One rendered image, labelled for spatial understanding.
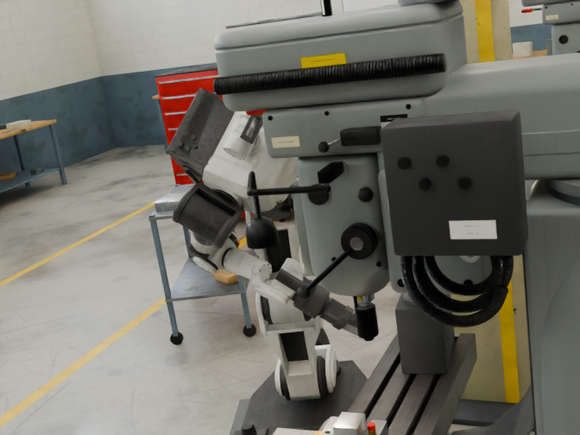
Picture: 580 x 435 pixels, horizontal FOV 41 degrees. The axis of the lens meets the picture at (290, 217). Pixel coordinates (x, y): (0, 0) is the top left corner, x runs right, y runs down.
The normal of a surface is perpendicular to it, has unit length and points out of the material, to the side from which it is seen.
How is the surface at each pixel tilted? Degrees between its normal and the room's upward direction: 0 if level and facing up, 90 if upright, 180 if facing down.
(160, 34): 90
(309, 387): 104
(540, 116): 90
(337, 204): 90
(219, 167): 57
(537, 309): 90
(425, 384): 0
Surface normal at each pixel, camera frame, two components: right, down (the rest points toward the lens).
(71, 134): 0.91, -0.02
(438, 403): -0.14, -0.95
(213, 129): -0.15, -0.27
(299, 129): -0.40, 0.30
